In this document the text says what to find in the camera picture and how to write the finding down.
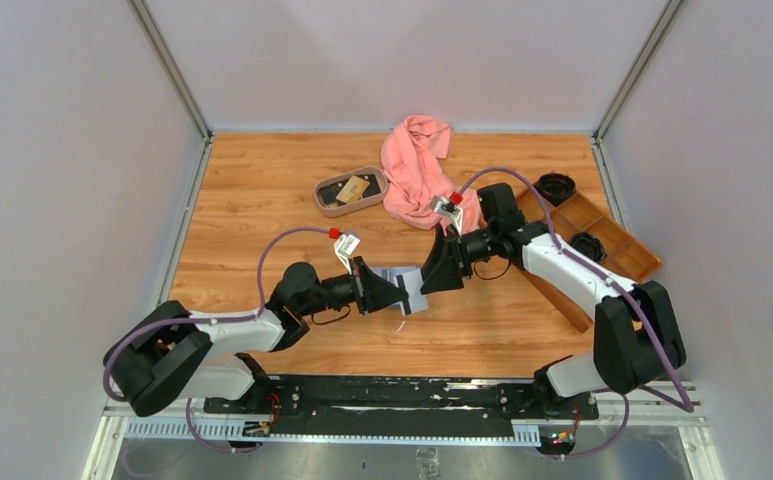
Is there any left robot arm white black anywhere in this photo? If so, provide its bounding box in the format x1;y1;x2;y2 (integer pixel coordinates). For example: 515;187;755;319
103;257;426;417

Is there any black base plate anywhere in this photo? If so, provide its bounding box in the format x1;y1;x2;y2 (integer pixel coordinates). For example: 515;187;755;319
198;375;599;439

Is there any black card left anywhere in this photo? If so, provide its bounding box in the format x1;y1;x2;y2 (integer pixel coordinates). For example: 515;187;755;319
317;182;345;210

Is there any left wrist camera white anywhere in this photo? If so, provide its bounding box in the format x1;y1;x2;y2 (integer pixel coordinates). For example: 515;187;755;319
333;233;361;273

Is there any gold card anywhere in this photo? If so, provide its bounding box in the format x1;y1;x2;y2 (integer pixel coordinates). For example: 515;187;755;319
339;175;370;204

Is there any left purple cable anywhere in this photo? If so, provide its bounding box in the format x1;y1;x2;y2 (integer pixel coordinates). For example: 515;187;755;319
102;227;342;456

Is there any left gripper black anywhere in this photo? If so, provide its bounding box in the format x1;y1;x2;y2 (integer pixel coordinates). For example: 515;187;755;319
298;257;408;317

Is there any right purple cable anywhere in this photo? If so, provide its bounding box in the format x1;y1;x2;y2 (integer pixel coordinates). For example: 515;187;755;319
450;166;696;461

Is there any wooden compartment tray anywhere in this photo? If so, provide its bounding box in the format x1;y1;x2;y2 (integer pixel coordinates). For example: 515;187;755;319
516;188;662;333

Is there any pink oval tray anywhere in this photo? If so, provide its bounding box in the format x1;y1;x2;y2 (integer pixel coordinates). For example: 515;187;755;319
314;166;388;218

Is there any black tape roll upper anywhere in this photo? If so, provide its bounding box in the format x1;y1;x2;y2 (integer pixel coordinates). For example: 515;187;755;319
534;172;577;207

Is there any purple cable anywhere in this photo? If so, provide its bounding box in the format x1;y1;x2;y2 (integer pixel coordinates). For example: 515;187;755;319
102;227;342;456
450;166;696;461

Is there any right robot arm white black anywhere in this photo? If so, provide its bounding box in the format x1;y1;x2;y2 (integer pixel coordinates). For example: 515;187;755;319
420;183;687;418

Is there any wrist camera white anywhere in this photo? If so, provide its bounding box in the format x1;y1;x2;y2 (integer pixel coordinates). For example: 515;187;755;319
430;196;464;235
333;233;361;273

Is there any black tape roll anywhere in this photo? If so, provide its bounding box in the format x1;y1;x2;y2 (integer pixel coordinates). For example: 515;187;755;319
534;172;577;207
569;231;607;263

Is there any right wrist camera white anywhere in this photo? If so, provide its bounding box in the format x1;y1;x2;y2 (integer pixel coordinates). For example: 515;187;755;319
430;196;464;235

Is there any black tape roll lower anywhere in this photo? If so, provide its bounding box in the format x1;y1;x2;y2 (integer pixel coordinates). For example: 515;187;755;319
569;231;607;263

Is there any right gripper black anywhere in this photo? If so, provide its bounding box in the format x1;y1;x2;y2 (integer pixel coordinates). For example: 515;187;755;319
417;224;499;296

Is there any aluminium rail frame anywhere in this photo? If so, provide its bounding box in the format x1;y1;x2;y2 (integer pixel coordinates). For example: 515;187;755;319
82;382;723;479

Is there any pink cloth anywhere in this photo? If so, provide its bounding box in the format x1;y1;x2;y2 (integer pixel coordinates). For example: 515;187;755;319
380;115;458;230

